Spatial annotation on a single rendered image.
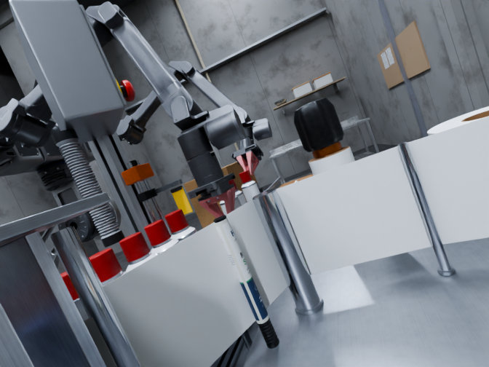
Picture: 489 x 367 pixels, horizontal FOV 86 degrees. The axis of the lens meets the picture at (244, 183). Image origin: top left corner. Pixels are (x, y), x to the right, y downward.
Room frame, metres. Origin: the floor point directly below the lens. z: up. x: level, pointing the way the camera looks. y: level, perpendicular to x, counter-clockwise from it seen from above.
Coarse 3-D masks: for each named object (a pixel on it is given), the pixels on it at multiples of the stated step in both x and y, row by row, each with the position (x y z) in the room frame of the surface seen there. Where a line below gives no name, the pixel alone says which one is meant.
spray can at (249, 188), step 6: (240, 174) 0.84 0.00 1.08; (246, 174) 0.84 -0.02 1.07; (246, 180) 0.83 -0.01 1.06; (246, 186) 0.83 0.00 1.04; (252, 186) 0.83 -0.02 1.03; (246, 192) 0.83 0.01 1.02; (252, 192) 0.83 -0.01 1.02; (258, 192) 0.84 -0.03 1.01; (246, 198) 0.84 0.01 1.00; (252, 198) 0.83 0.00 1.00
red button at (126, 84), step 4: (124, 80) 0.50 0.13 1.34; (120, 84) 0.52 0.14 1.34; (124, 84) 0.50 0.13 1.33; (128, 84) 0.50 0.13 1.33; (124, 88) 0.50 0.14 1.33; (128, 88) 0.50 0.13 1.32; (132, 88) 0.50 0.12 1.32; (124, 92) 0.50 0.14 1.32; (128, 92) 0.50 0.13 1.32; (132, 92) 0.50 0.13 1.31; (124, 96) 0.50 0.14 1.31; (128, 96) 0.50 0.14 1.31; (132, 96) 0.50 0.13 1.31; (128, 100) 0.51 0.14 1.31; (132, 100) 0.52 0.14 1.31
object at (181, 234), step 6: (180, 210) 0.47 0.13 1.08; (168, 216) 0.46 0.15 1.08; (174, 216) 0.46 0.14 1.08; (180, 216) 0.47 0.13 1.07; (168, 222) 0.47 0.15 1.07; (174, 222) 0.46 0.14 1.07; (180, 222) 0.47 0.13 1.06; (186, 222) 0.48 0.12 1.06; (174, 228) 0.46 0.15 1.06; (180, 228) 0.46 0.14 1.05; (186, 228) 0.47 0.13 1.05; (192, 228) 0.48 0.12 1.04; (174, 234) 0.47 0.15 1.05; (180, 234) 0.46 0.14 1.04; (186, 234) 0.46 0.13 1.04; (180, 240) 0.45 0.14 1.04
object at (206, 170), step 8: (208, 152) 0.51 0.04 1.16; (192, 160) 0.50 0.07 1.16; (200, 160) 0.50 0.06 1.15; (208, 160) 0.50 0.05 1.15; (216, 160) 0.52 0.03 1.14; (192, 168) 0.51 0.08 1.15; (200, 168) 0.50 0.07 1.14; (208, 168) 0.50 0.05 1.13; (216, 168) 0.51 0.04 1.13; (200, 176) 0.50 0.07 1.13; (208, 176) 0.50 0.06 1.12; (216, 176) 0.50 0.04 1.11; (224, 176) 0.52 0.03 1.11; (232, 176) 0.56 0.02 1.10; (200, 184) 0.51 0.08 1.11; (208, 184) 0.47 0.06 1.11; (216, 184) 0.47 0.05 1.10; (192, 192) 0.49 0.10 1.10; (200, 192) 0.51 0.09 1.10
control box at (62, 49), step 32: (32, 0) 0.44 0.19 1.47; (64, 0) 0.46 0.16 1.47; (32, 32) 0.43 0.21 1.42; (64, 32) 0.45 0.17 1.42; (32, 64) 0.50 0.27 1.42; (64, 64) 0.44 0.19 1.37; (96, 64) 0.46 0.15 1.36; (64, 96) 0.43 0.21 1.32; (96, 96) 0.45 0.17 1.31; (64, 128) 0.47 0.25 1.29; (96, 128) 0.52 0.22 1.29
